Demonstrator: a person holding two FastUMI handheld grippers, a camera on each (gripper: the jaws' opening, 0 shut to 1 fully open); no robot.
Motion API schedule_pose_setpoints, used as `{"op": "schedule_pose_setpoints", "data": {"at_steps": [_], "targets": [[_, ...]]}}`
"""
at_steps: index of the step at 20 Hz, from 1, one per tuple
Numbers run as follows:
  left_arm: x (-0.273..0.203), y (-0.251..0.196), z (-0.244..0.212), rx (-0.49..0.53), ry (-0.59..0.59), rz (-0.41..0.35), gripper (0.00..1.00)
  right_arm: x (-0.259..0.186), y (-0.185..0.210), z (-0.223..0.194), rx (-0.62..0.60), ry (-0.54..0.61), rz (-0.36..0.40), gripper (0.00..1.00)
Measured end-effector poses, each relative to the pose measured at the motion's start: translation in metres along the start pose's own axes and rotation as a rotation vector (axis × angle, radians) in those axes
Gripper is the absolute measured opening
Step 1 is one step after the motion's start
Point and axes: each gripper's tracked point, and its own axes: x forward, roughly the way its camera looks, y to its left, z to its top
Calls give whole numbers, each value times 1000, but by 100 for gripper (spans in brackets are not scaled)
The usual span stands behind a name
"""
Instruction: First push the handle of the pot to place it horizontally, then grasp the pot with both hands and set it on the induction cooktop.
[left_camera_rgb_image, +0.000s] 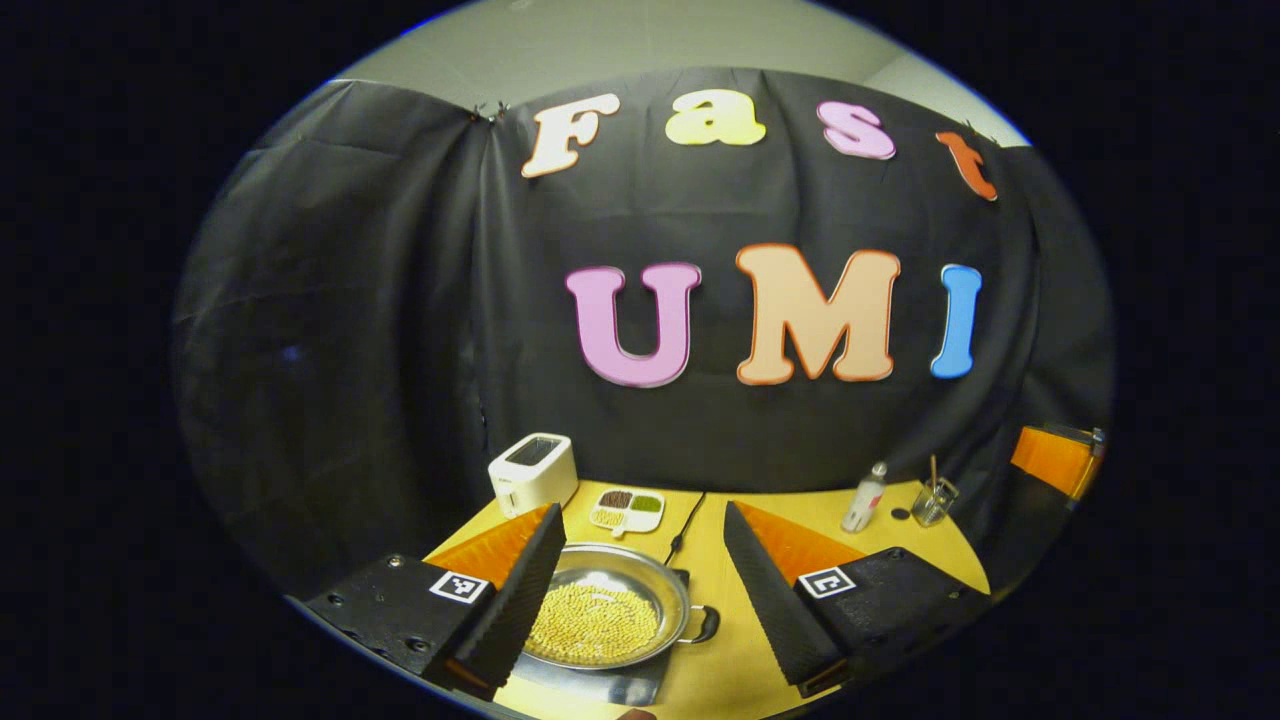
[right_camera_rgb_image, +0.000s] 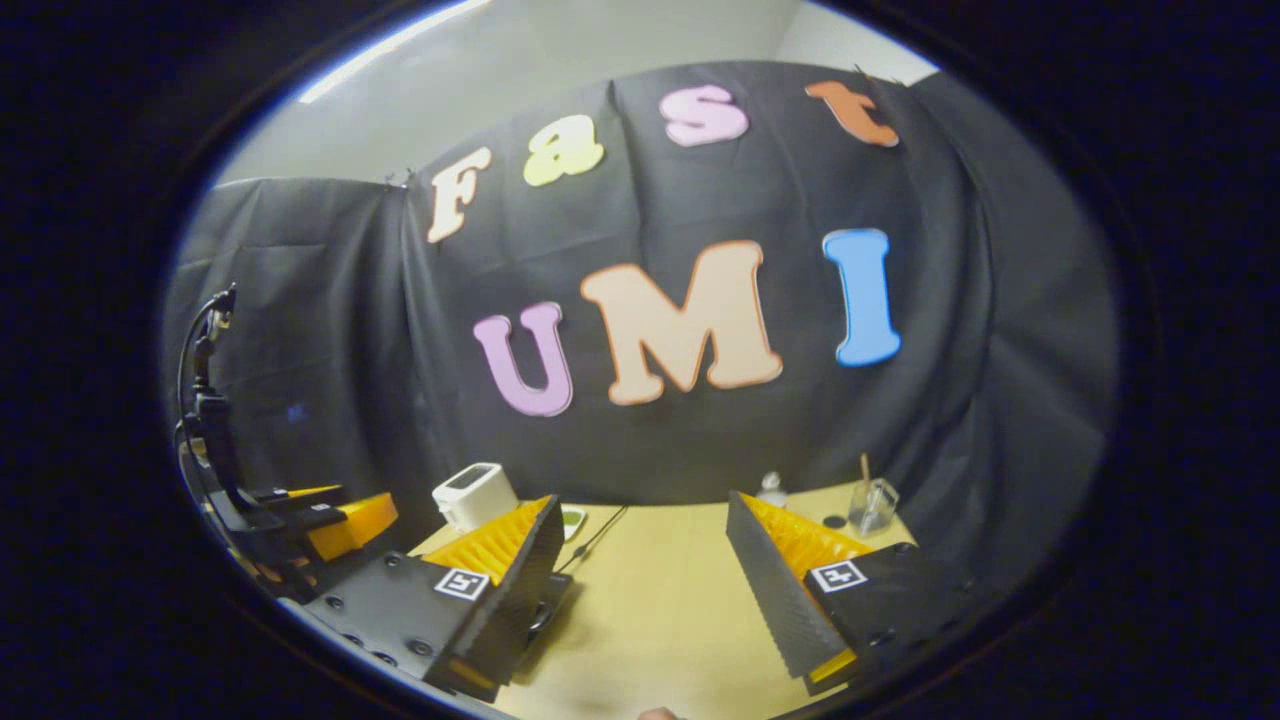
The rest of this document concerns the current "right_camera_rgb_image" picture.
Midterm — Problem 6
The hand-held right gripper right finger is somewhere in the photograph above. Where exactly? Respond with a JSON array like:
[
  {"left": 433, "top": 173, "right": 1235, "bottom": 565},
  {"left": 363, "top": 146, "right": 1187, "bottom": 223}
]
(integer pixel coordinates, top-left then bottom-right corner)
[{"left": 725, "top": 490, "right": 976, "bottom": 698}]

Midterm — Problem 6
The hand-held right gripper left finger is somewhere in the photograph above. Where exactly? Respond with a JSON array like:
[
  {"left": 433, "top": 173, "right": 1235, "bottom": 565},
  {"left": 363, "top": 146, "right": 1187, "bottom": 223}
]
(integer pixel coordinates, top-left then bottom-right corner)
[{"left": 300, "top": 493, "right": 566, "bottom": 704}]

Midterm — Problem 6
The white toaster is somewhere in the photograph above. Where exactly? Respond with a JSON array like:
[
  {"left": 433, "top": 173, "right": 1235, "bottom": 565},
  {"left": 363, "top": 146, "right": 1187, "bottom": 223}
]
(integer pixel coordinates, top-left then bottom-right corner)
[{"left": 432, "top": 462, "right": 521, "bottom": 534}]

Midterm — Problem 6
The black backdrop cloth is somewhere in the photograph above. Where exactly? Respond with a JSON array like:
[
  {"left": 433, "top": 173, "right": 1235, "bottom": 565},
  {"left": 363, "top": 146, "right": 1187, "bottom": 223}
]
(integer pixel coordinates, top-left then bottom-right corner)
[{"left": 160, "top": 60, "right": 1119, "bottom": 611}]

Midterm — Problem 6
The black power cable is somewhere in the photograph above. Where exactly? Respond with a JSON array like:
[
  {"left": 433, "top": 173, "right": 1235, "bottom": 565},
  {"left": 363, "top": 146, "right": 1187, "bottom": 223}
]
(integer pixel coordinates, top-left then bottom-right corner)
[{"left": 555, "top": 505, "right": 631, "bottom": 576}]

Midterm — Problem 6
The wire mesh basket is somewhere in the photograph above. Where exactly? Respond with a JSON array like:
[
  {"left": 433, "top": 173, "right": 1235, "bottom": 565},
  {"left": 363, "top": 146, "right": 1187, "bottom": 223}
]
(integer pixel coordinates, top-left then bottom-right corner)
[{"left": 848, "top": 478, "right": 901, "bottom": 538}]

